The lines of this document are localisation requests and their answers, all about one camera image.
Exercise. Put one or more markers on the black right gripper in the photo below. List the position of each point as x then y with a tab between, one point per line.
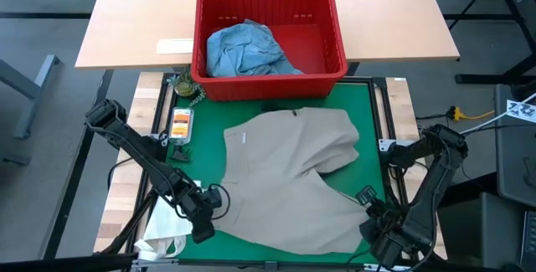
391	234

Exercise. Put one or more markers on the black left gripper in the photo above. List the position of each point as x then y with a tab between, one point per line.
194	207

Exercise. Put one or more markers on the beige garment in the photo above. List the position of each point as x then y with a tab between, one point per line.
285	180

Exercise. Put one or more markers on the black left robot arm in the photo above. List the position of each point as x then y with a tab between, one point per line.
142	155

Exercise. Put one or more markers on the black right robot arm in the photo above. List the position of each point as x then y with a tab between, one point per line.
435	171

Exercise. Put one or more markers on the red plastic laundry bin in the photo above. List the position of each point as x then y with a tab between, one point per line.
268	90

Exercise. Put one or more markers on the white tote bag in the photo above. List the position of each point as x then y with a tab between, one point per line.
163	226

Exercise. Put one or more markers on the green table mat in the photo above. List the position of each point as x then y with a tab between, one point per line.
209	146

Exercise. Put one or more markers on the small black stand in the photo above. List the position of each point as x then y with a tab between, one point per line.
181	155

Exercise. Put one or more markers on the white box with orange label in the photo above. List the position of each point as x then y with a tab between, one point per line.
181	124

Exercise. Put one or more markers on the grey box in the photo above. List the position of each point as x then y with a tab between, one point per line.
477	230

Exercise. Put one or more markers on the small potted succulent plant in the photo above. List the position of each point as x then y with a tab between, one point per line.
186	88

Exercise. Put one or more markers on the grey cabinet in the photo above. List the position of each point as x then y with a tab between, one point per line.
515	159

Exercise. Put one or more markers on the light blue garment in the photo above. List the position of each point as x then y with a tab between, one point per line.
247	52

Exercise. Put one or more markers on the pale paper strip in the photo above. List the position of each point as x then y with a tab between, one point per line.
175	46

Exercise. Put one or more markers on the white printed sign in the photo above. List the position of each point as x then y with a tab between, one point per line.
521	111

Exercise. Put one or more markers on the light wooden table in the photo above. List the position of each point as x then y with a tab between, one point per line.
138	21

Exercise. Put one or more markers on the grey metal table leg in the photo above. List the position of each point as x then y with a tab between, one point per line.
35	92

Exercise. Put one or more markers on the black metal table legs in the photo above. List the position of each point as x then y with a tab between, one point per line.
515	4

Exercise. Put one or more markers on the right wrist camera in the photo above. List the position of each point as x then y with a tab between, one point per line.
366	194

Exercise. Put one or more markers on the black metal station frame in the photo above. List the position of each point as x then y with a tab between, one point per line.
383	96

